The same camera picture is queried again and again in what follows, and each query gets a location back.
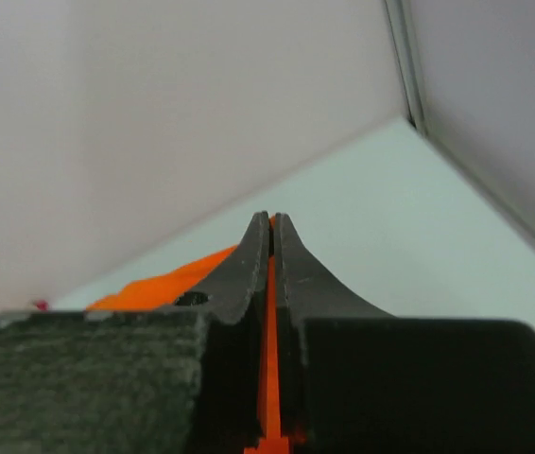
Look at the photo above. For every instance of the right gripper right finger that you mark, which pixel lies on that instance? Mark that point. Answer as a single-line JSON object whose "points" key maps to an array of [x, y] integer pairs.
{"points": [[356, 379]]}

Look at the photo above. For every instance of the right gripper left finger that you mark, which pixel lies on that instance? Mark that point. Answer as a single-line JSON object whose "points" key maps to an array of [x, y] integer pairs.
{"points": [[180, 378]]}

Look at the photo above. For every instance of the orange t shirt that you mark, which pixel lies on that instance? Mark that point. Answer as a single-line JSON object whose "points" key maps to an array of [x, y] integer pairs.
{"points": [[177, 284]]}

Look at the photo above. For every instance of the folded red t shirt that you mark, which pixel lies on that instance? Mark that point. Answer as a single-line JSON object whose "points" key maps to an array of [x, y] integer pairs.
{"points": [[41, 305]]}

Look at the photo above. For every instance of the right aluminium frame post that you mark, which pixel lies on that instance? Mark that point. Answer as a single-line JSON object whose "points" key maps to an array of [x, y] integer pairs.
{"points": [[468, 68]]}

